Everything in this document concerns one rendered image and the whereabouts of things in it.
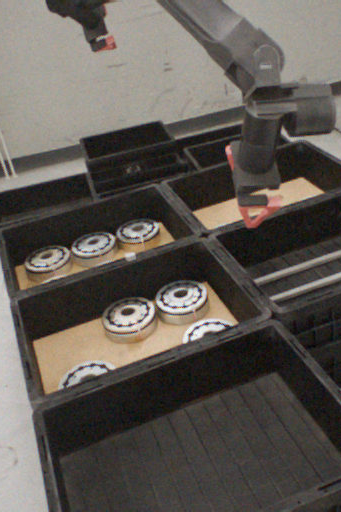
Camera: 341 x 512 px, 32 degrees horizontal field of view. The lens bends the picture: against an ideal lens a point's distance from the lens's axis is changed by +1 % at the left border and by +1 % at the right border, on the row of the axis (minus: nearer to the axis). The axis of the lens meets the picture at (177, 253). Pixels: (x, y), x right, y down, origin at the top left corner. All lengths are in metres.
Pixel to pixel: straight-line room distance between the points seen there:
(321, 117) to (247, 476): 0.51
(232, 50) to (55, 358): 0.62
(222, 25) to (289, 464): 0.62
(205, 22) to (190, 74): 3.36
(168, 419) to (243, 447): 0.13
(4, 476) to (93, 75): 3.26
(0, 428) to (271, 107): 0.78
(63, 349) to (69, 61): 3.10
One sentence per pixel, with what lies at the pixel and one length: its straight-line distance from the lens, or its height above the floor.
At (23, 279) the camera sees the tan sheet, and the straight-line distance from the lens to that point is 1.39.
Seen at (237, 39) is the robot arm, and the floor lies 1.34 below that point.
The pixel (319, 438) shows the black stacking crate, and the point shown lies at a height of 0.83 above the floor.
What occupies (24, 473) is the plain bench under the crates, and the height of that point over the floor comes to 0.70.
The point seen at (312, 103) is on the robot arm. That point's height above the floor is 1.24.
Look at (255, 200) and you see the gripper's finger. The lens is 0.91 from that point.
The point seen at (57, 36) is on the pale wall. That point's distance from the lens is 4.05.
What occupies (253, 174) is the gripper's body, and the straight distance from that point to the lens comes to 0.92.
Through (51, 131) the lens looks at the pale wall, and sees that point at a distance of 4.19.
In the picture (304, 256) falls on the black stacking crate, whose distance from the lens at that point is 1.28.
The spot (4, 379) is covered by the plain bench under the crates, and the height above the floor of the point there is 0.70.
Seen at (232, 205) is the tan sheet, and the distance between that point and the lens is 1.50.
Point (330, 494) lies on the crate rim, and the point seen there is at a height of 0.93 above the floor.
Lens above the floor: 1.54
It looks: 32 degrees down
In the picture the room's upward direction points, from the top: 10 degrees counter-clockwise
